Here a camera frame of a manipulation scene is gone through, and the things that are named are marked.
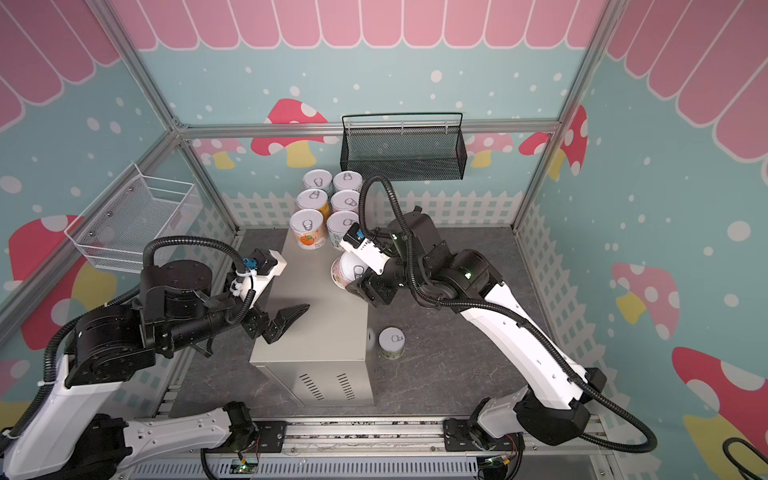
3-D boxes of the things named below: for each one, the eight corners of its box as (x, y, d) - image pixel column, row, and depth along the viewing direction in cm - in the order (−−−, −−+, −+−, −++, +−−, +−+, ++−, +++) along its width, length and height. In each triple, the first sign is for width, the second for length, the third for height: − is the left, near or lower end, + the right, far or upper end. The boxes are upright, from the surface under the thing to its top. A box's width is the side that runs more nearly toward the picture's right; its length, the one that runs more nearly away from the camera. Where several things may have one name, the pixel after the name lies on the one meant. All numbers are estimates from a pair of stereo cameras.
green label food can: (378, 360, 89) (377, 352, 84) (379, 335, 94) (378, 326, 89) (405, 360, 89) (405, 352, 84) (404, 335, 94) (405, 326, 89)
